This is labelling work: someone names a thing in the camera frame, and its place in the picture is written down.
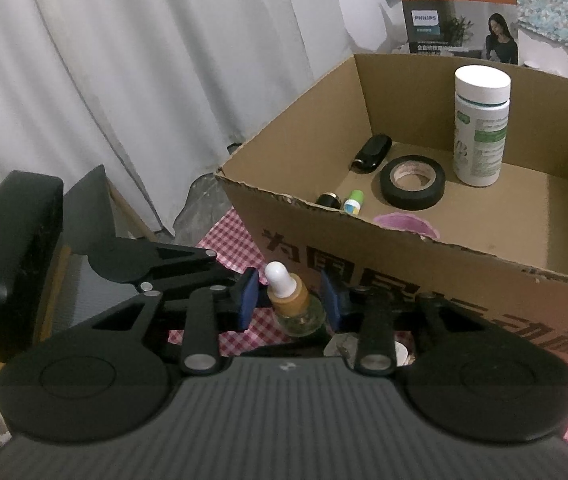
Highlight white bottle green label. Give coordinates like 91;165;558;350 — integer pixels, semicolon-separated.
452;65;512;187

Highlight black tape roll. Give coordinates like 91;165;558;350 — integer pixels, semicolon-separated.
380;156;446;211

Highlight glass dropper bottle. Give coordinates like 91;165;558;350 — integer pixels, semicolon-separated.
264;261;327;346

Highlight pink round container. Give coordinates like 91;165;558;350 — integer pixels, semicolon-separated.
373;212;439;241

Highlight white curtain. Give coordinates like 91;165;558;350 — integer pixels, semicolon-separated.
0;0;385;241

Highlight black oval case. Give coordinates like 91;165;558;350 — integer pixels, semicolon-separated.
349;135;393;174

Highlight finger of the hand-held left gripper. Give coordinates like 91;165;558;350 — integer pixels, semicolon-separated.
129;240;245;295

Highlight small green cap bottle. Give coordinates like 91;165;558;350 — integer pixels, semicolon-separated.
342;189;365;216

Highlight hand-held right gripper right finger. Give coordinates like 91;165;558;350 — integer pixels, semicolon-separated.
320;269;494;377

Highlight cardboard box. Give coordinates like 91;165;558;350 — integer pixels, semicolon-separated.
214;52;568;376

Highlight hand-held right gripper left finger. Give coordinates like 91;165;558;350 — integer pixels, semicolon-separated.
71;267;259;377

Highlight wooden chair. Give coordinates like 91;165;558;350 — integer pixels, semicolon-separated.
0;159;159;241

